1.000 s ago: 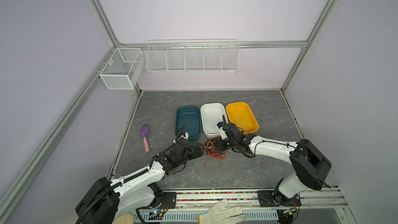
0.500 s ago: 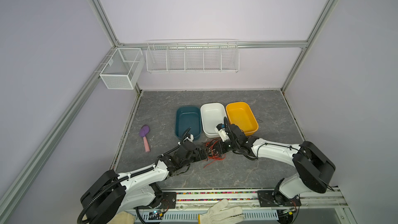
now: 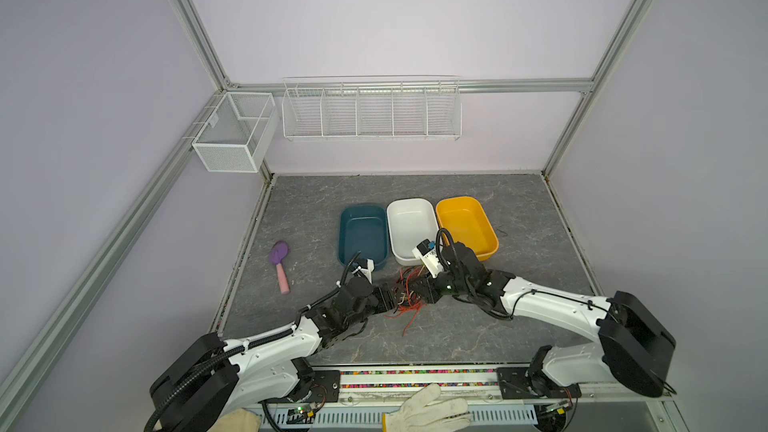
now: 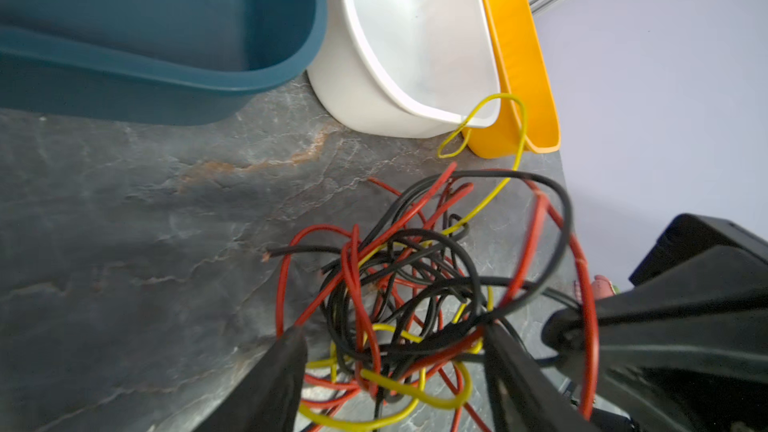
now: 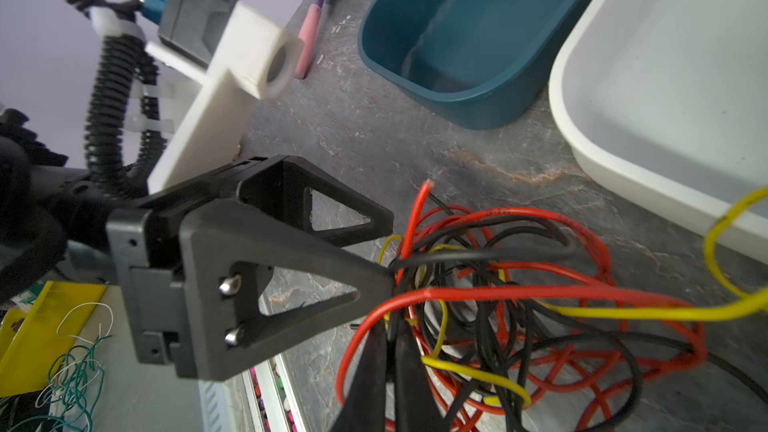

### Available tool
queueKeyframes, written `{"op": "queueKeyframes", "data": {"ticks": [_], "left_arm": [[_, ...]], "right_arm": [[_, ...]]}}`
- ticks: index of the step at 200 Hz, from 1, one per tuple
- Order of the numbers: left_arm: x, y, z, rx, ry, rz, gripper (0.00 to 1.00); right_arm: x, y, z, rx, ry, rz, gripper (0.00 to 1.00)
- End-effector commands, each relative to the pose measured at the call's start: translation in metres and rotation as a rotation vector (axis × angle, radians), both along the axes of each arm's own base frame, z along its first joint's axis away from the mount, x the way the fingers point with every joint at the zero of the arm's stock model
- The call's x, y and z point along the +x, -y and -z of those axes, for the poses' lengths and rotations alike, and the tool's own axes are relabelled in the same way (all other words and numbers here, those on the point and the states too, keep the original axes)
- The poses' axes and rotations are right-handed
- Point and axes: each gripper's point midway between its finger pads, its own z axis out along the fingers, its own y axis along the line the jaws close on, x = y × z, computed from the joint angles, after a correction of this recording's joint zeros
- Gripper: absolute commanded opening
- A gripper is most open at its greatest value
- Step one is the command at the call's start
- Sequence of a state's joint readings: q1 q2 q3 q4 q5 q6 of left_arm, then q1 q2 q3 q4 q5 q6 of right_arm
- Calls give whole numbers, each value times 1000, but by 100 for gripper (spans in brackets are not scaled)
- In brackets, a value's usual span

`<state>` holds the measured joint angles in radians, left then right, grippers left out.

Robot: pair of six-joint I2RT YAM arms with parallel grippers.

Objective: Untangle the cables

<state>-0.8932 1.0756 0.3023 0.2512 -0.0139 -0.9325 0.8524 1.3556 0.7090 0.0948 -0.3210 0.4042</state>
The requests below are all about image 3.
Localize teal plastic bin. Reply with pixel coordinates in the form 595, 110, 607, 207
337, 204, 390, 270

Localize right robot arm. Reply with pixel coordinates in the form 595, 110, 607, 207
407, 240, 676, 398

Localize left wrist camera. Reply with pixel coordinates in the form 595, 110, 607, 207
352, 258, 375, 282

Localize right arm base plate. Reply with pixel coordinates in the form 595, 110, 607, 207
496, 367, 582, 400

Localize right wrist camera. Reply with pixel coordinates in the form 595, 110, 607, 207
412, 239, 444, 278

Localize white work glove left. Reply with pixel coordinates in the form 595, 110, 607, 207
208, 409, 262, 432

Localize long white wire basket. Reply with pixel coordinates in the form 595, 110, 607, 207
282, 76, 463, 140

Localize white work glove centre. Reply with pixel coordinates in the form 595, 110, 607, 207
382, 384, 472, 432

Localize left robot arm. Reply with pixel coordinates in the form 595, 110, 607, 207
144, 275, 397, 431

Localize white wire mesh box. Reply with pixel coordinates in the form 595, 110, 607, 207
192, 92, 279, 173

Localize white plastic bin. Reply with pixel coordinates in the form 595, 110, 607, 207
386, 198, 438, 267

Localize red yellow black cables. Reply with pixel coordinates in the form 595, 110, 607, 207
383, 266, 442, 337

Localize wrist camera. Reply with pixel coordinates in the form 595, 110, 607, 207
352, 258, 375, 282
412, 239, 444, 278

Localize yellow plastic bin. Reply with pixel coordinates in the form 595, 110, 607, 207
436, 196, 500, 261

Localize purple pink hairbrush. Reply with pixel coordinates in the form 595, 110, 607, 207
269, 240, 290, 295

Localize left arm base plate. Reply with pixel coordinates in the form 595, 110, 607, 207
280, 369, 341, 404

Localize white work glove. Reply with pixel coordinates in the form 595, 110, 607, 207
208, 409, 262, 432
382, 384, 472, 432

